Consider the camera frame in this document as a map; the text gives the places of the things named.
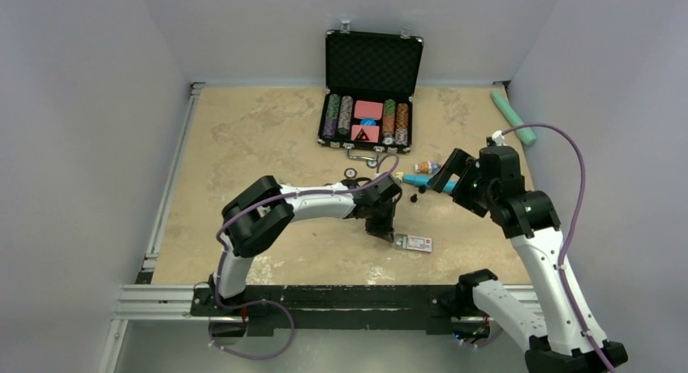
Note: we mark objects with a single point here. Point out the mint green cylinder tool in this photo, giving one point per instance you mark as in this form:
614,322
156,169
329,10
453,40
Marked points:
526,135

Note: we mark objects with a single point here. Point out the red white staple box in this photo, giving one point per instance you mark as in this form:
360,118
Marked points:
412,243

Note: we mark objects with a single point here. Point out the aluminium frame rail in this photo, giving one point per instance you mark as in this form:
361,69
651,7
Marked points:
142,301

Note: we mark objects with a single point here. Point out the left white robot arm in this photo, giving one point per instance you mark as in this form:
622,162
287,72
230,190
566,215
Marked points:
256,218

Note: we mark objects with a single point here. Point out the small colourful figurine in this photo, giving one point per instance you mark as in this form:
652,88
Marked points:
427,167

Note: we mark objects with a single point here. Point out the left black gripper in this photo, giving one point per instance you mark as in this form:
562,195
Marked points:
384,230

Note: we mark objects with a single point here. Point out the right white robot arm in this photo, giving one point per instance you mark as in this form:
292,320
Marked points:
565,336

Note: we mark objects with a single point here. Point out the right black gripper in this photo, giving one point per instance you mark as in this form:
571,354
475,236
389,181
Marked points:
464,165

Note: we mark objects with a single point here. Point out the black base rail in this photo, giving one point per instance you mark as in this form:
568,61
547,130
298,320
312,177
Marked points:
261,309

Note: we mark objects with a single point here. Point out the black poker chip case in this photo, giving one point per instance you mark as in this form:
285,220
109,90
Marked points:
376,67

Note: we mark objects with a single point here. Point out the blue pen tool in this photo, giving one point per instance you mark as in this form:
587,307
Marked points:
422,181

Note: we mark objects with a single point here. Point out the pink card deck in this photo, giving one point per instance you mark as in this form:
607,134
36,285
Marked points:
365,133
368,109

